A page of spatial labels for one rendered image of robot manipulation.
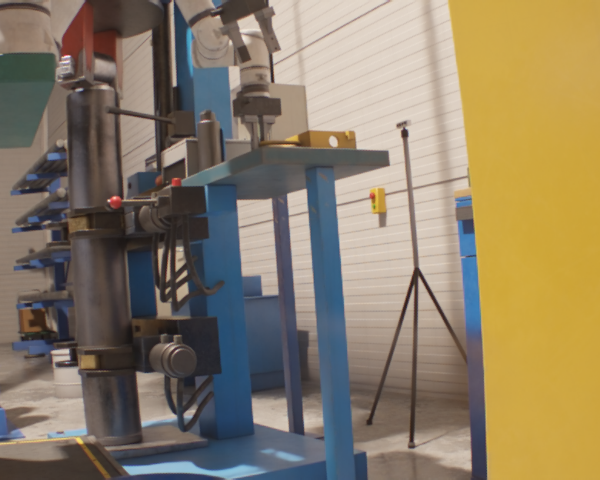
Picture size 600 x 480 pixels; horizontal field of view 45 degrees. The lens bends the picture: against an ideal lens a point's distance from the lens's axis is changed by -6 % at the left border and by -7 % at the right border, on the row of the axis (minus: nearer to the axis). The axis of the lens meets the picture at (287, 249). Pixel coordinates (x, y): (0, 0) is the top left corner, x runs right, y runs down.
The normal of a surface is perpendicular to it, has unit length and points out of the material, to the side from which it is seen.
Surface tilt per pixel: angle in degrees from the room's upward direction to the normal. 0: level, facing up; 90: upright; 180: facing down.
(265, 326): 90
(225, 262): 90
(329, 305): 90
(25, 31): 68
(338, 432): 90
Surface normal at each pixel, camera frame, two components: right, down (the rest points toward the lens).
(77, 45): -0.10, -0.04
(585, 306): -0.87, 0.04
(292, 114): 0.48, -0.07
